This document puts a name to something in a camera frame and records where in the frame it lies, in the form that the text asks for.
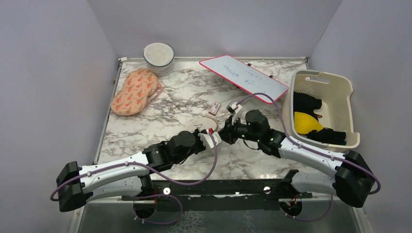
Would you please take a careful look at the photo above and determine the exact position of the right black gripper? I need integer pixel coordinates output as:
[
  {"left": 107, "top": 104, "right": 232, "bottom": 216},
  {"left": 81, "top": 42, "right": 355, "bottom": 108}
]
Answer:
[{"left": 217, "top": 114, "right": 261, "bottom": 145}]

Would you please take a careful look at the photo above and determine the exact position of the beige mesh laundry bag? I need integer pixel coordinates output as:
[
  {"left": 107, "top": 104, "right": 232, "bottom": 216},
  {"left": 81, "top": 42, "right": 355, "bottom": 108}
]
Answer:
[{"left": 186, "top": 117, "right": 219, "bottom": 132}]

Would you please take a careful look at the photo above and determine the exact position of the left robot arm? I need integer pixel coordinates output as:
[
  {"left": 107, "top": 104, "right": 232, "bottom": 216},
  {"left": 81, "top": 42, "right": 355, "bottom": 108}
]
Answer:
[{"left": 50, "top": 130, "right": 222, "bottom": 212}]

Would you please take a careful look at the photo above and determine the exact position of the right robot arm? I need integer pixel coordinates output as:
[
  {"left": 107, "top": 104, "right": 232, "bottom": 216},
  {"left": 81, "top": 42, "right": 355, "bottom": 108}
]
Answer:
[{"left": 219, "top": 110, "right": 376, "bottom": 208}]

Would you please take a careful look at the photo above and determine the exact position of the grey-rimmed mesh laundry bag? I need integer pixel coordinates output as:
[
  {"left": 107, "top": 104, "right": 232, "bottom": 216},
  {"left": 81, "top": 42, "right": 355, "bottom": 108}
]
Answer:
[{"left": 142, "top": 42, "right": 175, "bottom": 77}]

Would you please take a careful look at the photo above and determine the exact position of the cream plastic laundry basket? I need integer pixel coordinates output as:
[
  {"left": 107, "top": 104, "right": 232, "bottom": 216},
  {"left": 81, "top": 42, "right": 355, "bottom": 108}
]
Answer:
[{"left": 282, "top": 70, "right": 361, "bottom": 152}]

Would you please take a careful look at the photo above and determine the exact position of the small red white card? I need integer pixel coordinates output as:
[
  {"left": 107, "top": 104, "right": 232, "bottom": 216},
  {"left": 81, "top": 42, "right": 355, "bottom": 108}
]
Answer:
[{"left": 208, "top": 102, "right": 221, "bottom": 116}]

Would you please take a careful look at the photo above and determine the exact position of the red-framed whiteboard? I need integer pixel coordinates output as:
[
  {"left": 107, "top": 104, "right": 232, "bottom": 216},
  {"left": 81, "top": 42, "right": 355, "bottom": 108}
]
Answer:
[{"left": 199, "top": 55, "right": 289, "bottom": 104}]

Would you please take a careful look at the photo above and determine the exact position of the floral orange sleep mask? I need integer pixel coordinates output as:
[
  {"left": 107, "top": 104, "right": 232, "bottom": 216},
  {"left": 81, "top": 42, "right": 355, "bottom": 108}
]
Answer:
[{"left": 110, "top": 68, "right": 163, "bottom": 116}]

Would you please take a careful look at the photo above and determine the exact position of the yellow garment in basket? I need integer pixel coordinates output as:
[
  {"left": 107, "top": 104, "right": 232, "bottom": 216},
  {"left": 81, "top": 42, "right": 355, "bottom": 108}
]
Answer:
[{"left": 294, "top": 112, "right": 324, "bottom": 134}]

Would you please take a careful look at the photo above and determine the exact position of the black garment in basket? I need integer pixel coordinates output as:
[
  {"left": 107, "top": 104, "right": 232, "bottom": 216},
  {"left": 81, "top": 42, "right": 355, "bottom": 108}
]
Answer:
[{"left": 293, "top": 92, "right": 346, "bottom": 145}]

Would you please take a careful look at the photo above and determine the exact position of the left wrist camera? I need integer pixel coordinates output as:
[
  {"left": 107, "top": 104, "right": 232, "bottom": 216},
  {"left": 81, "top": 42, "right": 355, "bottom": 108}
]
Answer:
[{"left": 198, "top": 128, "right": 222, "bottom": 149}]

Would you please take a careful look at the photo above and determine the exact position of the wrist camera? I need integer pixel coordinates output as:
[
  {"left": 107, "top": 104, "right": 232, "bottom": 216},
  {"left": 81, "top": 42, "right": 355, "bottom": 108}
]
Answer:
[
  {"left": 198, "top": 128, "right": 222, "bottom": 149},
  {"left": 226, "top": 101, "right": 242, "bottom": 125}
]

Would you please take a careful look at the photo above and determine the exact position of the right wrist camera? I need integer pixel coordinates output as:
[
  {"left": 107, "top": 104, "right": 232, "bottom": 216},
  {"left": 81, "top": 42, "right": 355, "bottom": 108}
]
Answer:
[{"left": 226, "top": 101, "right": 242, "bottom": 125}]

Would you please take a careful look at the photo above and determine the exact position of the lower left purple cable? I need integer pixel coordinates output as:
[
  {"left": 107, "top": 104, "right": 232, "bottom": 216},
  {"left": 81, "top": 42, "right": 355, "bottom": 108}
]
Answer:
[{"left": 132, "top": 194, "right": 184, "bottom": 225}]

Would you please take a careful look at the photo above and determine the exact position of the black metal base rail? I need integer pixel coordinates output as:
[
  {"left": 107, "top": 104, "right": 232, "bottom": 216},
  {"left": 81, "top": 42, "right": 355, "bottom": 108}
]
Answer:
[{"left": 110, "top": 179, "right": 312, "bottom": 214}]

